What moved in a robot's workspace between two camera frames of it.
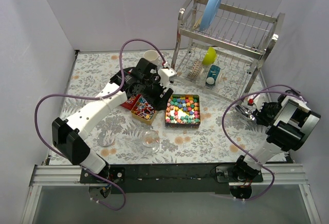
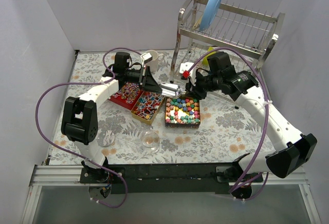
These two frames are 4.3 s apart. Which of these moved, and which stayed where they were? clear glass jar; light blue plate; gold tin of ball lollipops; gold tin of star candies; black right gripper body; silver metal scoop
Moved: silver metal scoop; black right gripper body
Stayed: clear glass jar; gold tin of star candies; gold tin of ball lollipops; light blue plate
